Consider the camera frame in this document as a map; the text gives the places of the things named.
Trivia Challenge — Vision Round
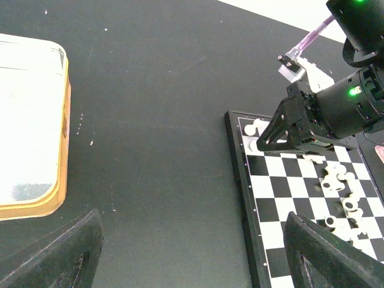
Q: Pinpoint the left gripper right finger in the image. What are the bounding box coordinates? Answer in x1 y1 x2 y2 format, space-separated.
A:
284 212 383 287

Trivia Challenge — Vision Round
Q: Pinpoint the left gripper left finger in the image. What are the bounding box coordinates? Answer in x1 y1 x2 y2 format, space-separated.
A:
1 209 104 287

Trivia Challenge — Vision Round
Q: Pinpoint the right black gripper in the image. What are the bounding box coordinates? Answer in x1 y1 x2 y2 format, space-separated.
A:
257 81 333 154

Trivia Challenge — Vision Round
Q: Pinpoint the white knight chess piece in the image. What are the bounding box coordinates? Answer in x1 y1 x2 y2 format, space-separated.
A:
249 140 263 155

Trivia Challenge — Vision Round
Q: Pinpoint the white rook chess piece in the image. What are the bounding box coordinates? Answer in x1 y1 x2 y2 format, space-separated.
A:
244 118 268 136

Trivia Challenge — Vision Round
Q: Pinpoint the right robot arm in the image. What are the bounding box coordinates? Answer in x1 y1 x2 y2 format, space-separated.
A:
257 0 383 155

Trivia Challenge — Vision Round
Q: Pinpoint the black and white chessboard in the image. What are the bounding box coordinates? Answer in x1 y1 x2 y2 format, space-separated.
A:
224 111 383 287

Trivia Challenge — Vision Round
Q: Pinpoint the pink metal tray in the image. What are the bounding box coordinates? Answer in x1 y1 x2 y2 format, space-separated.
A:
374 145 384 164

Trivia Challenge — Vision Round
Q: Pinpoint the gold metal tray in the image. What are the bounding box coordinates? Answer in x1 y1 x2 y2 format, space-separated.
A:
1 34 71 221

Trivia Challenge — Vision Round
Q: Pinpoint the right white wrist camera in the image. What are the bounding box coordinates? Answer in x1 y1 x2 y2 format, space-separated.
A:
278 53 335 93

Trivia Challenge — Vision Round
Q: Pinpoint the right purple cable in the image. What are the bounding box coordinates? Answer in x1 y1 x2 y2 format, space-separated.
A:
292 14 335 58

